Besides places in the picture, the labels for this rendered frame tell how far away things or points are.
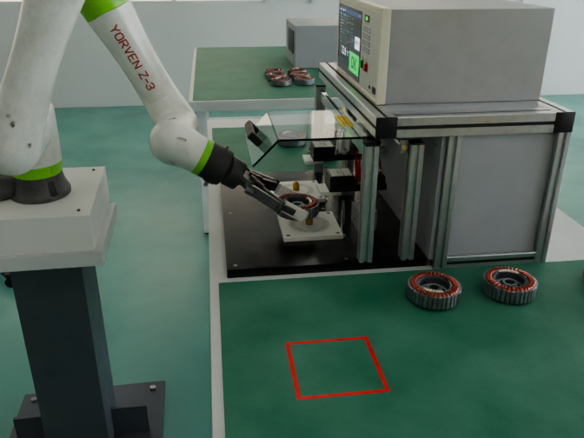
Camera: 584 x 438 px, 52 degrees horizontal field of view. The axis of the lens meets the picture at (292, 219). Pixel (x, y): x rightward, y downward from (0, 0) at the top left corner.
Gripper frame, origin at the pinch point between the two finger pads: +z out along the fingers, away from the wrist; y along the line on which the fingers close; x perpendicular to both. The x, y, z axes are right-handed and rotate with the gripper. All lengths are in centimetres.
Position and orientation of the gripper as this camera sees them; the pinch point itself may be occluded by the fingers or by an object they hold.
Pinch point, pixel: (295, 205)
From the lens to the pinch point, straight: 151.7
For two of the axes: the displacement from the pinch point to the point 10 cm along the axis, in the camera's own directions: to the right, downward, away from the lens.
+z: 8.4, 4.3, 3.2
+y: 1.4, 4.1, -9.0
